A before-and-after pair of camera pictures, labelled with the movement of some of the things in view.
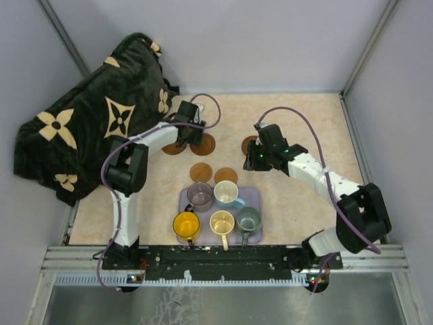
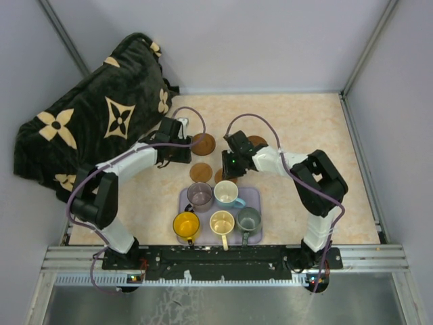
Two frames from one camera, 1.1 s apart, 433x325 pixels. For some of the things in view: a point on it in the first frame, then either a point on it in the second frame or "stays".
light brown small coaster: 200,172 stays
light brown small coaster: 226,174 stays
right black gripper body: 255,158 -> 231,170
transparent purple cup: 200,196 stays
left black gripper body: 192,134 -> 185,154
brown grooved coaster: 207,147 stays
